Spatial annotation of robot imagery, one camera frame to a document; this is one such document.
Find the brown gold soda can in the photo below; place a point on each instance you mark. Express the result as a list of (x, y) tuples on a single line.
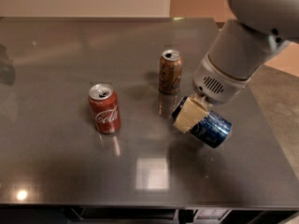
[(170, 71)]

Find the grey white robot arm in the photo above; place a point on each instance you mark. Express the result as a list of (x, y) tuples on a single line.
[(260, 30)]

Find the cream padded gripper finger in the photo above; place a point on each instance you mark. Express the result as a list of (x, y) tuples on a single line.
[(194, 109)]

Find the red Coca-Cola can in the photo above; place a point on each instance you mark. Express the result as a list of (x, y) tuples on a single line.
[(104, 104)]

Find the blue Pepsi can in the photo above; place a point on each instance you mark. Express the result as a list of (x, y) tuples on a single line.
[(213, 129)]

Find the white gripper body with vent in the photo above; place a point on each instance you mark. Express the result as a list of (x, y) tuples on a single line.
[(218, 84)]

